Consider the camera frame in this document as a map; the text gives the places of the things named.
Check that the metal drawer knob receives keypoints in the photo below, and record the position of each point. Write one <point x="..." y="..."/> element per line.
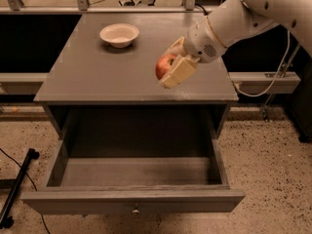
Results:
<point x="136" y="210"/>

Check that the red apple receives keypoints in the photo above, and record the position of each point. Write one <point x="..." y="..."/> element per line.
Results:
<point x="163" y="65"/>

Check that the grey wooden cabinet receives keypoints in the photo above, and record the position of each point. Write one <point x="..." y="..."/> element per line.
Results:
<point x="90" y="72"/>

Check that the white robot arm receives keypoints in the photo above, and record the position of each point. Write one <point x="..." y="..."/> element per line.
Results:
<point x="232" y="21"/>

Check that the metal rail frame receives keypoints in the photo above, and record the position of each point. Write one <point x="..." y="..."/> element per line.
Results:
<point x="97" y="4"/>

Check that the open grey top drawer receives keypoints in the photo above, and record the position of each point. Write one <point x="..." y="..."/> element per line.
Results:
<point x="163" y="158"/>

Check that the black stand leg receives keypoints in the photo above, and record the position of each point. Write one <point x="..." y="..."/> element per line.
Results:
<point x="6" y="221"/>

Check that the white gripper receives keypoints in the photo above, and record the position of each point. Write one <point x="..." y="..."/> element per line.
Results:
<point x="202" y="44"/>

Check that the white paper bowl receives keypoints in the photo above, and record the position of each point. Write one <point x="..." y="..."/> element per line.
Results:
<point x="119" y="35"/>

